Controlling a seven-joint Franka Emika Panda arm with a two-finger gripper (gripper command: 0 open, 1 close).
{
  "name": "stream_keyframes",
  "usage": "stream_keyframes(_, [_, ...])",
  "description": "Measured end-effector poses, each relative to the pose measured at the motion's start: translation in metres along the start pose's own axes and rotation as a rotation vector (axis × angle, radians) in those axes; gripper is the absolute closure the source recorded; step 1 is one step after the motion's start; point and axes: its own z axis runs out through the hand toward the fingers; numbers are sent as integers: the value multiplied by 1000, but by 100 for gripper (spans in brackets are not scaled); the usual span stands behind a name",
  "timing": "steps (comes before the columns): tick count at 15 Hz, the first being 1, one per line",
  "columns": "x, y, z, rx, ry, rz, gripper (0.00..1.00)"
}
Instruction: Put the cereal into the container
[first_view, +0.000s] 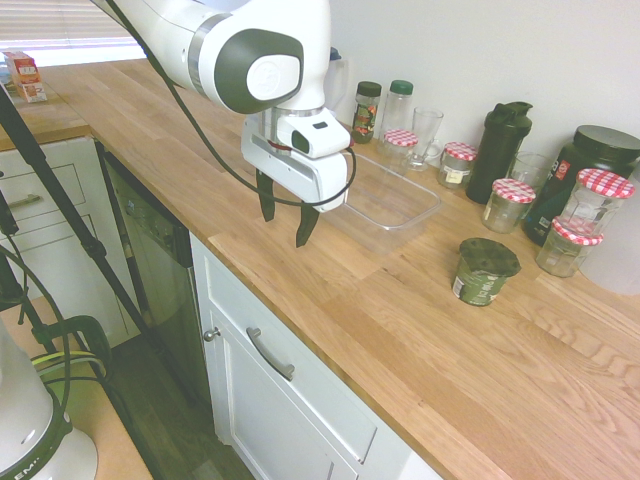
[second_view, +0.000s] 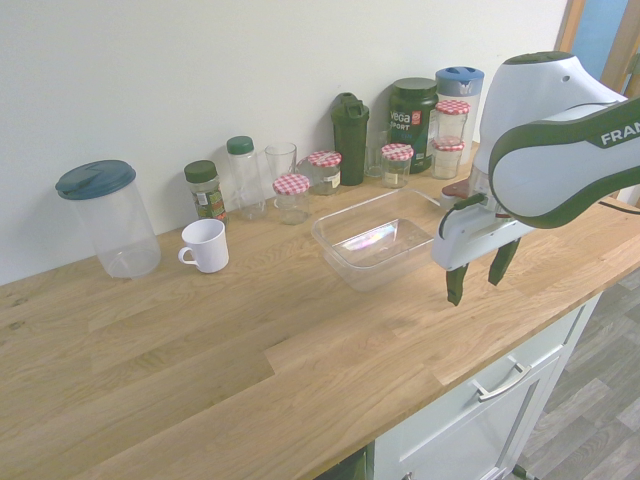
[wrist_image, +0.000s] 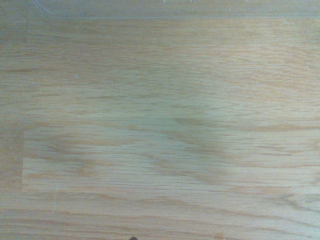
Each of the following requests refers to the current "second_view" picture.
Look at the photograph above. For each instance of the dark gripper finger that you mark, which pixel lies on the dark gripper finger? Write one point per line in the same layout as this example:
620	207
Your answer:
454	287
502	262

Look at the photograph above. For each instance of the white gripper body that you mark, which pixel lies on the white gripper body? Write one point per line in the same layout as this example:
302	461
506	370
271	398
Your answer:
465	240

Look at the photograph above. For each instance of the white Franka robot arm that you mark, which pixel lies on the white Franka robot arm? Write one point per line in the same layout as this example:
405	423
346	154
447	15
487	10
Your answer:
540	150

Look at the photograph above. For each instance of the checkered lid jar with cereal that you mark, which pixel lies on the checkered lid jar with cereal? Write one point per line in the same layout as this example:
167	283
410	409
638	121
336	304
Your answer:
447	160

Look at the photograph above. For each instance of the clear rectangular plastic container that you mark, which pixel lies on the clear rectangular plastic container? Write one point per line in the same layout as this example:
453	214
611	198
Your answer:
370	240

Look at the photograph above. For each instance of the taped checkered lid jam jar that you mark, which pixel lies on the taped checkered lid jam jar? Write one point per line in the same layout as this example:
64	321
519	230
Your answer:
396	167

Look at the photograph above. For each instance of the empty checkered lid jam jar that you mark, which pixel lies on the empty checkered lid jam jar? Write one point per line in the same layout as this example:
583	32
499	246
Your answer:
452	122

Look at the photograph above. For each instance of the small clear drinking glass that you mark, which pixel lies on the small clear drinking glass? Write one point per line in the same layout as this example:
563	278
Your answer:
375	157

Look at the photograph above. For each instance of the white kitchen cabinet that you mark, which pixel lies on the white kitchen cabinet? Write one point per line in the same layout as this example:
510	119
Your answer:
480	410

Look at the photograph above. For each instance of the dark green Vega protein tub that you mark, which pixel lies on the dark green Vega protein tub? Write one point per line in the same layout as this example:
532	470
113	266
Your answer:
412	120

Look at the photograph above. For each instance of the dark green shaker bottle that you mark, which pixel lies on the dark green shaker bottle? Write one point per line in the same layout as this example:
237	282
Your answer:
350	145

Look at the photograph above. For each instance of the wide labelled checkered lid jar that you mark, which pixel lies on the wide labelled checkered lid jar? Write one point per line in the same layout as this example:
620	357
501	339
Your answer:
325	172

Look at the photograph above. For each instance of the clear pitcher with blue lid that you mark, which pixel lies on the clear pitcher with blue lid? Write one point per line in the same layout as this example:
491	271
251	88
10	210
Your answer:
460	82

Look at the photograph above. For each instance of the plain checkered lid jam jar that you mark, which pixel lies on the plain checkered lid jam jar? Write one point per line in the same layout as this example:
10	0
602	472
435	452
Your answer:
291	197

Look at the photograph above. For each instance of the tall clear drinking glass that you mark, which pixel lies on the tall clear drinking glass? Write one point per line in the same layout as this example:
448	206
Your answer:
281	160

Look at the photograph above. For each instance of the clear bottle with green cap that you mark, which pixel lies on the clear bottle with green cap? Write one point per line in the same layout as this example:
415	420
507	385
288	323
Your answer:
245	180

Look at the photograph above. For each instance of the white plastic mug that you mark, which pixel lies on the white plastic mug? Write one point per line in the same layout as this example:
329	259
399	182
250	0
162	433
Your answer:
207	247

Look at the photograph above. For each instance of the spice jar with dark lid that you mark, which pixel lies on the spice jar with dark lid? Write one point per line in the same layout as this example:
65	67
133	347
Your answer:
206	195

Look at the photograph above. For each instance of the clear canister with teal lid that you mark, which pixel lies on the clear canister with teal lid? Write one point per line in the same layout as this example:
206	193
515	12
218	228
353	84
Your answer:
120	225

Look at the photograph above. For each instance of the red and white wrist camera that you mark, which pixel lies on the red and white wrist camera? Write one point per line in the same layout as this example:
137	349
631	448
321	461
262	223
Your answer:
457	192

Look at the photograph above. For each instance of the wooden door frame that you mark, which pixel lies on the wooden door frame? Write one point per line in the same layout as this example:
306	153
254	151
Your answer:
620	40

